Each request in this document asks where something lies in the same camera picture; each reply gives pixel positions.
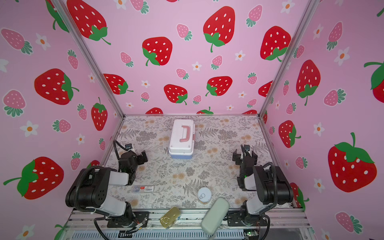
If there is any aluminium front rail frame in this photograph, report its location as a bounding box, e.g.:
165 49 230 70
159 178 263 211
59 207 316 240

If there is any gold sardine tin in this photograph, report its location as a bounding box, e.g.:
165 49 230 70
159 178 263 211
160 207 181 229

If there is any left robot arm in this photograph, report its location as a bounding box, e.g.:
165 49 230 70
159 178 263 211
65 151 148 227

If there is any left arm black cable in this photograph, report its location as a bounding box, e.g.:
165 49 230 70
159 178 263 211
73 139 133 240

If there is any white tool box pink handle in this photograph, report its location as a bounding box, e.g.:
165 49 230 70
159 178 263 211
169 119 195 160

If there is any grey green glasses case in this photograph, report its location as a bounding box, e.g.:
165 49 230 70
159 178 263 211
201 198 230 236

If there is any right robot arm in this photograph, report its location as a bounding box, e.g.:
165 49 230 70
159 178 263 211
228 145 294 227

